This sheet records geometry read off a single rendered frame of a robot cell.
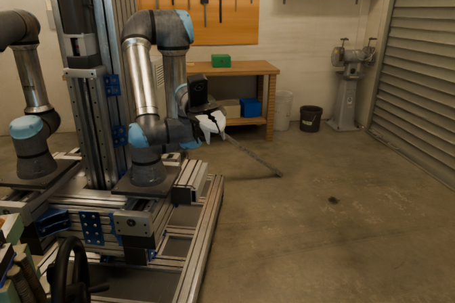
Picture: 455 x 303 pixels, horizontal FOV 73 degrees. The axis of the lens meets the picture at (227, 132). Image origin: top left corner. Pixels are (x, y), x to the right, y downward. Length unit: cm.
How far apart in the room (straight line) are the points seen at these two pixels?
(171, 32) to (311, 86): 333
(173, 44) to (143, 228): 67
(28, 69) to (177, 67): 66
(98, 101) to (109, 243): 62
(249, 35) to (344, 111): 153
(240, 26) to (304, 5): 81
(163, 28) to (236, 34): 281
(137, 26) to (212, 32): 278
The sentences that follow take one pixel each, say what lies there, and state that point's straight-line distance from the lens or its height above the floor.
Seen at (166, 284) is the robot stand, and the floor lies 21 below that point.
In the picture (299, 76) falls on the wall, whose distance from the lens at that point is 420.
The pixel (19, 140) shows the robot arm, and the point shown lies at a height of 99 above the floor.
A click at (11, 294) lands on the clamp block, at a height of 94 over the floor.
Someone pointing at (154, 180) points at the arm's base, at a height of 84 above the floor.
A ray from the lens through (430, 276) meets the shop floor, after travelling 233.
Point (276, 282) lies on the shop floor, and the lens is 199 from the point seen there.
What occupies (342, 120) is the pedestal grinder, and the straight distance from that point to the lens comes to 420.
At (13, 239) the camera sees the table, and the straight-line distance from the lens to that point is 110.
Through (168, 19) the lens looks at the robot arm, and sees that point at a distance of 111.
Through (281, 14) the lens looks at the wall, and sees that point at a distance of 401.
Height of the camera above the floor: 147
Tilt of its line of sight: 22 degrees down
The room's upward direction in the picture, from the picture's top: straight up
